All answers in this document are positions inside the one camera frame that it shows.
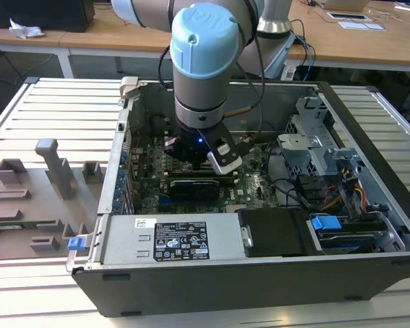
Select wooden desk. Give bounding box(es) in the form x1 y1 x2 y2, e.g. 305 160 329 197
0 0 410 73

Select black graphics card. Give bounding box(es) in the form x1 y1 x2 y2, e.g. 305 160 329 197
169 177 222 203

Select crumpled white paper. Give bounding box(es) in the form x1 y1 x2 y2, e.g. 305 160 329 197
8 17 45 39

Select metal drive cage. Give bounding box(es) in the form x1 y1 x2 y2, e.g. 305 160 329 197
276 97 363 178

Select grey case release latch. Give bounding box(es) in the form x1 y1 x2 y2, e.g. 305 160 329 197
118 77 139 107

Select white paper sheets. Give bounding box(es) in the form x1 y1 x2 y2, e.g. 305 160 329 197
338 20 386 31

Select blue cable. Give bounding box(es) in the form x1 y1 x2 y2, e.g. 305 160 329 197
295 33 317 82

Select hard disk in blue carrier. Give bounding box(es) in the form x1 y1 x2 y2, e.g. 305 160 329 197
307 214 389 256

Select desk cable hatch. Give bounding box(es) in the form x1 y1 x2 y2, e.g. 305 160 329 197
327 11 369 21

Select black RAM slot row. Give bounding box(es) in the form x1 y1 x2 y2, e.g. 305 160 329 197
164 169 241 186

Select black open PC case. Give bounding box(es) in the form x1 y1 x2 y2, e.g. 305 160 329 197
65 77 410 318

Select black plastic shroud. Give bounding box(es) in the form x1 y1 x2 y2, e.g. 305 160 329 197
237 208 325 259

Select green motherboard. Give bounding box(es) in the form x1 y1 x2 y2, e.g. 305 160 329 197
129 135 281 215

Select silver hinge latch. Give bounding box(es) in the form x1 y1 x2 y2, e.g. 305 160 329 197
240 224 254 249

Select white wrist camera black mount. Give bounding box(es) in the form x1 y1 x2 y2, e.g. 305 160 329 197
206 124 258 176

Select yellow red wire bundle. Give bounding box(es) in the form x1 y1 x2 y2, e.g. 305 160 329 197
320 167 368 211

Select grey parts rack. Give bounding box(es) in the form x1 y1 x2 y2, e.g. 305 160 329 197
0 138 109 260

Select black cable connector block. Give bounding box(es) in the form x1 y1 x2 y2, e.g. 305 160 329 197
295 174 325 203

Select green RAM stick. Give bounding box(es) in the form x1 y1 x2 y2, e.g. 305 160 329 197
0 220 61 230

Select silver power supply unit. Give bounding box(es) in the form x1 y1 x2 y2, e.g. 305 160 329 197
100 214 249 266

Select black box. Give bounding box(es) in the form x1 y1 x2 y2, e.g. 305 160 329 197
0 0 96 33

